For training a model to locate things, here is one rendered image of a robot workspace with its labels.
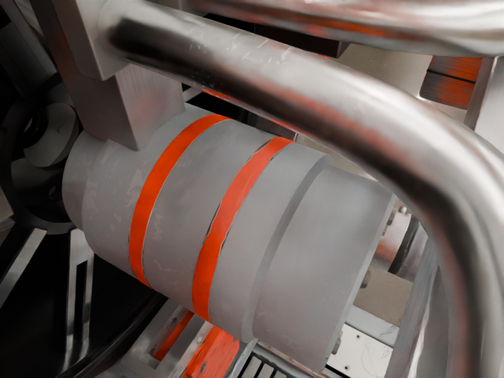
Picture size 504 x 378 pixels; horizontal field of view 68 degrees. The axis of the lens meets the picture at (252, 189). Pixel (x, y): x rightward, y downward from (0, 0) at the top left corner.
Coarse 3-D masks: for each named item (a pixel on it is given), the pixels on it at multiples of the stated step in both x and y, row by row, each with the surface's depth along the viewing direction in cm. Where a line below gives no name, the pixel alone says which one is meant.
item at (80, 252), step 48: (0, 0) 22; (0, 48) 23; (48, 48) 30; (0, 96) 26; (48, 96) 32; (192, 96) 44; (0, 144) 26; (0, 192) 27; (48, 192) 36; (48, 240) 55; (0, 288) 30; (48, 288) 48; (96, 288) 49; (144, 288) 50; (0, 336) 40; (48, 336) 42; (96, 336) 44
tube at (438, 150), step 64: (64, 0) 14; (128, 0) 15; (128, 64) 17; (192, 64) 13; (256, 64) 12; (320, 64) 11; (320, 128) 11; (384, 128) 10; (448, 128) 9; (448, 192) 9; (448, 256) 8; (448, 320) 8
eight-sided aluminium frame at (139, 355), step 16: (272, 128) 51; (176, 304) 47; (160, 320) 46; (176, 320) 49; (192, 320) 46; (144, 336) 45; (160, 336) 46; (192, 336) 45; (128, 352) 44; (144, 352) 44; (176, 352) 44; (192, 352) 46; (112, 368) 41; (128, 368) 42; (144, 368) 42; (160, 368) 42; (176, 368) 43
